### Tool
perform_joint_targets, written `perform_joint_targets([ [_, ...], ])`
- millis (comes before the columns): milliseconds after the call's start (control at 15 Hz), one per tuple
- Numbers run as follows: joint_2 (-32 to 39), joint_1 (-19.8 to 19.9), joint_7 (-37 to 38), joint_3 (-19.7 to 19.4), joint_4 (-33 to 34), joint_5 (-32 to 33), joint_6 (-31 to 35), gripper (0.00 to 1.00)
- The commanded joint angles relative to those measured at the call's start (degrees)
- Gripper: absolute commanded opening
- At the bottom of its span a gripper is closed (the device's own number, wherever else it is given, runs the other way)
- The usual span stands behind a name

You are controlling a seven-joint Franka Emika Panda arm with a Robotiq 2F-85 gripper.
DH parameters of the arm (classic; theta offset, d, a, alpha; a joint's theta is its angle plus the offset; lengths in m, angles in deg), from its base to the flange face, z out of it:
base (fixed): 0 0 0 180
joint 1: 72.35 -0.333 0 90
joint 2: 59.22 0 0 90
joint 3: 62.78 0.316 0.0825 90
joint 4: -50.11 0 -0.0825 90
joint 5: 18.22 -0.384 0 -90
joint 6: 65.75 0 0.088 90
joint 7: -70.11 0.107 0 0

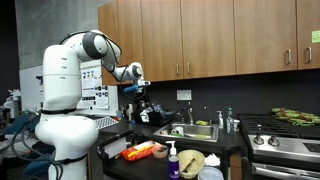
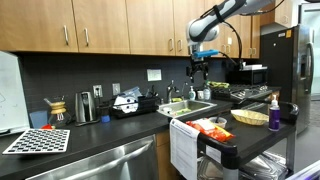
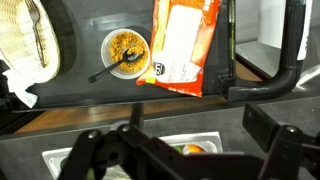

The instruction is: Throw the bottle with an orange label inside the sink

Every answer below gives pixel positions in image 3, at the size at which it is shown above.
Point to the plastic bowl of orange food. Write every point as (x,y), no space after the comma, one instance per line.
(125,43)

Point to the black plastic spoon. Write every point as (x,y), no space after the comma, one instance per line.
(106,70)

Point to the woven wicker basket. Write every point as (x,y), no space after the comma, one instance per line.
(16,43)

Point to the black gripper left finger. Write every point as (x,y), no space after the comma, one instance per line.
(110,156)

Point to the black utility cart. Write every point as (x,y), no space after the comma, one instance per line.
(83,90)

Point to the white paper napkin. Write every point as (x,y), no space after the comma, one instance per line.
(20,93)

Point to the stainless steel sink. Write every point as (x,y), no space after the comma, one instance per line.
(53,160)

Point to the orange snack bag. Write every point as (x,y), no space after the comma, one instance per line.
(180,40)

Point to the green cloth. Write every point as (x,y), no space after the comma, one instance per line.
(178,149)

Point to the metal fork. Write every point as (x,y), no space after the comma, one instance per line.
(35,20)

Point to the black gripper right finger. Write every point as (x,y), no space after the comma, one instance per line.
(286,146)

